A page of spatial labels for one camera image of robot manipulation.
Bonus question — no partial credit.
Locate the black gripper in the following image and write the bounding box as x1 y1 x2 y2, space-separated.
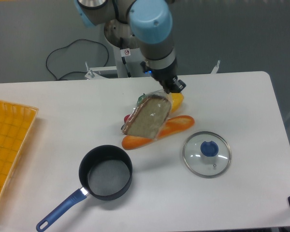
140 60 186 94

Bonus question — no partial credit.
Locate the toast slice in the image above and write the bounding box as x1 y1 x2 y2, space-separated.
121 90 173 139

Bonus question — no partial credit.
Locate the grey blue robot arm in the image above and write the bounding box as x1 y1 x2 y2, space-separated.
74 0 186 93

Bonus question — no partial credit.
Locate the yellow bell pepper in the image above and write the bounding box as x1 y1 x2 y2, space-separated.
171 93 184 113

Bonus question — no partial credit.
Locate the green bell pepper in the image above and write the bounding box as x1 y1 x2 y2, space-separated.
136 94 146 106

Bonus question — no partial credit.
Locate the orange baguette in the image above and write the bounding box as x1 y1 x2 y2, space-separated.
121 115 195 150

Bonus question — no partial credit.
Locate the red bell pepper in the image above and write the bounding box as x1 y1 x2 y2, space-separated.
121 115 130 130

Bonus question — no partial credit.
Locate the glass lid blue knob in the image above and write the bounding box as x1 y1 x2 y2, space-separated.
182 131 232 178

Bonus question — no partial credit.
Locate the yellow plastic basket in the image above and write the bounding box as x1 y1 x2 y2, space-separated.
0 100 39 200

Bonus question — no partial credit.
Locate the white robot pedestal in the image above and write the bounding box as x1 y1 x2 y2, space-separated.
103 19 150 78

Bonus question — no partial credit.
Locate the white right base bracket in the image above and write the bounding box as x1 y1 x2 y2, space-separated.
210 60 220 74

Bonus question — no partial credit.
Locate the black floor cable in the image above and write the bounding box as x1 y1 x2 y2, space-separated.
45 39 110 81

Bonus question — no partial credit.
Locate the black pot blue handle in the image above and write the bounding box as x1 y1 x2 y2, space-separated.
36 145 133 232

